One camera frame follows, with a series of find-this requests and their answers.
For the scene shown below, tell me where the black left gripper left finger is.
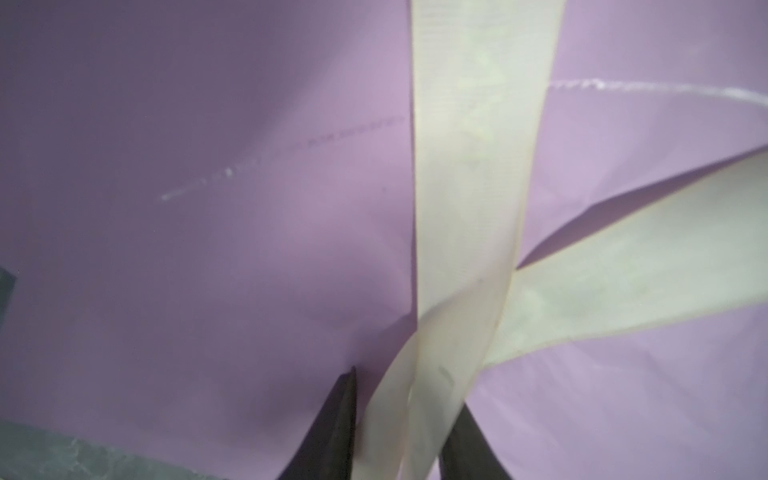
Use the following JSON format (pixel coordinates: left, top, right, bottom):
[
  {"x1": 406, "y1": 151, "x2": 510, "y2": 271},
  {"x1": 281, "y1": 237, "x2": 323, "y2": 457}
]
[{"x1": 278, "y1": 368, "x2": 357, "y2": 480}]

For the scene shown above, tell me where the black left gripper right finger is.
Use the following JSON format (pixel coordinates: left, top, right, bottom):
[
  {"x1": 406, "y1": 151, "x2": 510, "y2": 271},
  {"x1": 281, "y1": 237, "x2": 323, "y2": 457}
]
[{"x1": 439, "y1": 404, "x2": 513, "y2": 480}]

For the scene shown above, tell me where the pink purple wrapping paper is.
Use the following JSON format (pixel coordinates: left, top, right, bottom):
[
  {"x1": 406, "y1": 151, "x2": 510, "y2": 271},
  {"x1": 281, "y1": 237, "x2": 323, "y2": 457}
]
[{"x1": 1, "y1": 1, "x2": 767, "y2": 479}]

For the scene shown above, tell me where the cream printed ribbon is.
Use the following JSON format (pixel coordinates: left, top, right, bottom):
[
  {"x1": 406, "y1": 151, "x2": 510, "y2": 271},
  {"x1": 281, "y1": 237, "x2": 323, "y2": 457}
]
[{"x1": 351, "y1": 1, "x2": 767, "y2": 479}]

